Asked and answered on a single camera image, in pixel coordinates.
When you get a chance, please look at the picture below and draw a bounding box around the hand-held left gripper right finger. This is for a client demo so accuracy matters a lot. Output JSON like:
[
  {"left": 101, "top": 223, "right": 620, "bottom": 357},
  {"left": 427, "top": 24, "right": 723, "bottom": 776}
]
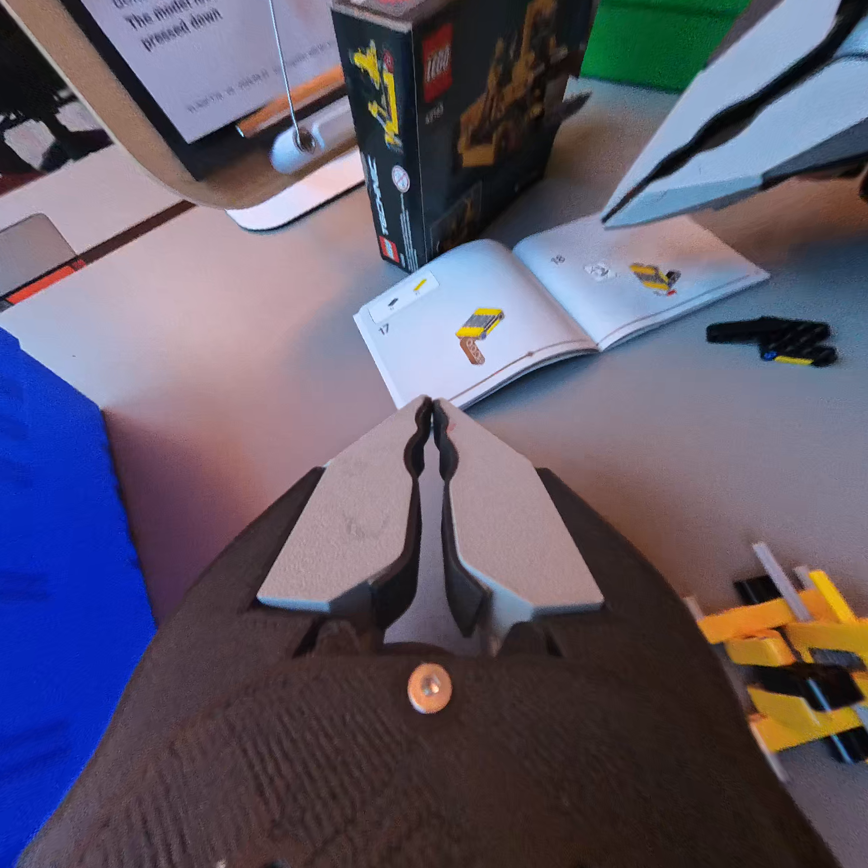
[{"left": 433, "top": 397, "right": 606, "bottom": 645}]

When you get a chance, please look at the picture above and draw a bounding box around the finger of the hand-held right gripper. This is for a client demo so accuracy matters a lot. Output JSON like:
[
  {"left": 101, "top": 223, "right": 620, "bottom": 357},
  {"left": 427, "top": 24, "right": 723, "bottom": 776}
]
[
  {"left": 607, "top": 30, "right": 868, "bottom": 230},
  {"left": 601, "top": 0, "right": 847, "bottom": 223}
]

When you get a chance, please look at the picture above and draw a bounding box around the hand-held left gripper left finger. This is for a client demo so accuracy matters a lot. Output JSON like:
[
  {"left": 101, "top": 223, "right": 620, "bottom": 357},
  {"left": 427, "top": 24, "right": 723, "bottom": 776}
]
[{"left": 256, "top": 396, "right": 435, "bottom": 642}]

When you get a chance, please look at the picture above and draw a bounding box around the black lego assembly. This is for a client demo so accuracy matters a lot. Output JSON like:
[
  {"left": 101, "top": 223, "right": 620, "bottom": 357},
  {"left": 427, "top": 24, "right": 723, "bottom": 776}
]
[{"left": 705, "top": 315, "right": 839, "bottom": 369}]

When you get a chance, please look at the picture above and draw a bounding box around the yellow lego model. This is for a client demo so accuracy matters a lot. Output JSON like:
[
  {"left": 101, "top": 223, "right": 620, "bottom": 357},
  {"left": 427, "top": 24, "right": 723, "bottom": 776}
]
[{"left": 684, "top": 541, "right": 868, "bottom": 781}]

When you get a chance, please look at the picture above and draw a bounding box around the black lego box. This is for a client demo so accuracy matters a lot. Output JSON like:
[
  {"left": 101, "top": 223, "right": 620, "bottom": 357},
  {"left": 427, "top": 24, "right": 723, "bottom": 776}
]
[{"left": 331, "top": 0, "right": 594, "bottom": 274}]

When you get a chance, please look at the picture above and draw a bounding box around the green box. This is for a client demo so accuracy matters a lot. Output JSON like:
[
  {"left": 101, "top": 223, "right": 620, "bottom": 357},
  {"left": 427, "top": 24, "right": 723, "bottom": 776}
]
[{"left": 582, "top": 0, "right": 754, "bottom": 93}]

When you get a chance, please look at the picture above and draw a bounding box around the white instruction booklet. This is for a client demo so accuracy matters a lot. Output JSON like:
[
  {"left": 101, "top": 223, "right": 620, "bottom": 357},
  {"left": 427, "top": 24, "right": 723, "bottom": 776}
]
[{"left": 354, "top": 213, "right": 770, "bottom": 410}]

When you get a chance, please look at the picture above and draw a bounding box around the blue bin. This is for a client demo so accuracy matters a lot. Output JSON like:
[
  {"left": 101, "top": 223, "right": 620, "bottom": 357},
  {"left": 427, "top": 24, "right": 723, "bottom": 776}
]
[{"left": 0, "top": 329, "right": 158, "bottom": 868}]

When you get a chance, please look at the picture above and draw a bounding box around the grey flat device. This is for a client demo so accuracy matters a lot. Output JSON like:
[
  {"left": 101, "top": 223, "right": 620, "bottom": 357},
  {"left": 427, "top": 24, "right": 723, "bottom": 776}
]
[{"left": 0, "top": 213, "right": 88, "bottom": 307}]

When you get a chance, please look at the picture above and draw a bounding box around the thin rod with white foot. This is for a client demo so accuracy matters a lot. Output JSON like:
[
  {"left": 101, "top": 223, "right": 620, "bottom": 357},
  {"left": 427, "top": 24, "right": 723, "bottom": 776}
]
[{"left": 267, "top": 0, "right": 328, "bottom": 175}]

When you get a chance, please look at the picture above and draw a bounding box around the tan framed monitor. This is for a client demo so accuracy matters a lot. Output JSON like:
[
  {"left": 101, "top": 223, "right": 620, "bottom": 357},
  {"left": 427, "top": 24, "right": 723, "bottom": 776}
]
[{"left": 3, "top": 0, "right": 350, "bottom": 211}]

